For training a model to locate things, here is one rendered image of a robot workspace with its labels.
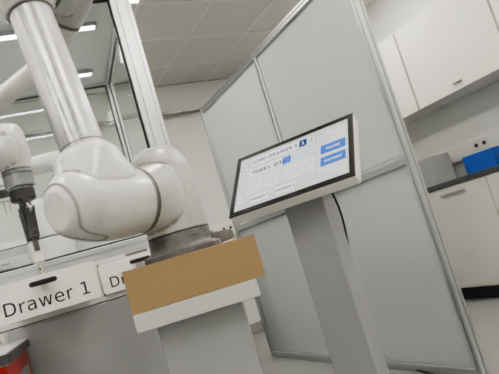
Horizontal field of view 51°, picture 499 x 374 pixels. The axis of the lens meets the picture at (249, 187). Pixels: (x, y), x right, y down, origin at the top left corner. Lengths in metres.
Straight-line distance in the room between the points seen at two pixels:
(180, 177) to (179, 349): 0.39
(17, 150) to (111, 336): 0.71
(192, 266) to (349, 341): 0.94
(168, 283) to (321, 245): 0.88
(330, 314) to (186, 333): 0.86
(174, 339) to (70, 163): 0.45
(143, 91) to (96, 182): 1.07
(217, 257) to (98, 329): 0.87
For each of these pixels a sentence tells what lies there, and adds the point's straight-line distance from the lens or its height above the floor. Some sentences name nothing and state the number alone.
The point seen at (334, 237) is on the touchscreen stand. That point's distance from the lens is 1.93.
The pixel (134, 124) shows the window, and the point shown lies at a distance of 2.11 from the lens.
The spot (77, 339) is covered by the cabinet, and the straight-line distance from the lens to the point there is 1.98.
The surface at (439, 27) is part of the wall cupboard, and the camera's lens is 4.52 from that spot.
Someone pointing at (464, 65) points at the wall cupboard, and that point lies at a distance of 4.38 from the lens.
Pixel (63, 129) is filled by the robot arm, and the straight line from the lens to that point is 1.23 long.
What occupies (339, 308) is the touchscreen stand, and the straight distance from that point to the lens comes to 1.97.
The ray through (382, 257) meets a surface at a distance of 2.86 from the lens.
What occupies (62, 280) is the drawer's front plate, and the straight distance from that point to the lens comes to 1.64.
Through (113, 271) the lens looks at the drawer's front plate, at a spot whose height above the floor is 0.89.
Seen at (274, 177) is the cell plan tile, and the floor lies 1.06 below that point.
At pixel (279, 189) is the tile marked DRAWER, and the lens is 1.91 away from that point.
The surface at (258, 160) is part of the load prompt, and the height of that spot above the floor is 1.16.
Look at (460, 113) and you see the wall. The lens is 4.90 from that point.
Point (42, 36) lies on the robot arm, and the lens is 1.33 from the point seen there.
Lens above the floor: 0.82
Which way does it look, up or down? 7 degrees up
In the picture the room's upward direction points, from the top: 17 degrees counter-clockwise
